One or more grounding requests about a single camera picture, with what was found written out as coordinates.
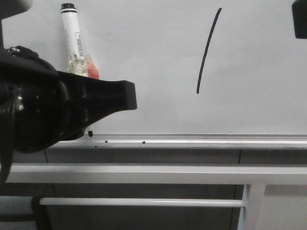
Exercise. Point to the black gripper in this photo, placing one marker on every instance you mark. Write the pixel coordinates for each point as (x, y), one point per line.
(40, 106)

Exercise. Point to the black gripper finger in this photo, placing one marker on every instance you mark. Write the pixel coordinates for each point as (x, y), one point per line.
(299, 11)

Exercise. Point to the white metal stand crossbeam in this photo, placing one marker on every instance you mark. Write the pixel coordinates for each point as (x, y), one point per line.
(254, 178)

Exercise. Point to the white marker with red magnet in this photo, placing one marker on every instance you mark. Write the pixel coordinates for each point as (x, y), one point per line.
(78, 62)

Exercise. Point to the white round metal rod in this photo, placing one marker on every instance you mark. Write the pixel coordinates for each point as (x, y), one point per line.
(142, 202)

